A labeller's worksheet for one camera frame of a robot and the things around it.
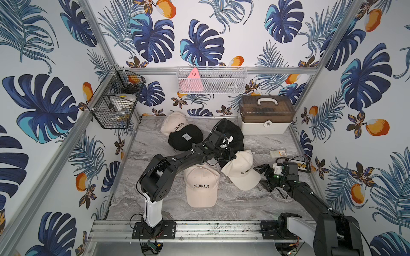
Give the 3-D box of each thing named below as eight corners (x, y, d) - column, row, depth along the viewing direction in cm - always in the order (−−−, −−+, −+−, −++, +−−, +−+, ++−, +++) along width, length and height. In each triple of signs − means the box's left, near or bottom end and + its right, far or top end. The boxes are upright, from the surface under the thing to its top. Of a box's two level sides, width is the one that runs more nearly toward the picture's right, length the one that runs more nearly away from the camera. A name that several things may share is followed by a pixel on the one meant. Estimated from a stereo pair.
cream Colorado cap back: (160, 132, 115) (157, 123, 108) (176, 118, 125) (174, 108, 117) (174, 140, 111) (172, 131, 103) (189, 124, 120) (188, 115, 113)
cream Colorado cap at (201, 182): (183, 207, 83) (181, 202, 76) (186, 170, 97) (184, 163, 90) (219, 207, 83) (221, 202, 76) (218, 170, 97) (218, 163, 90)
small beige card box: (271, 157, 102) (272, 155, 101) (269, 152, 105) (270, 150, 103) (286, 156, 103) (287, 154, 101) (284, 151, 105) (285, 149, 104)
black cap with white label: (178, 156, 103) (176, 149, 97) (167, 140, 110) (165, 133, 104) (205, 140, 111) (205, 133, 105) (193, 127, 119) (193, 119, 113)
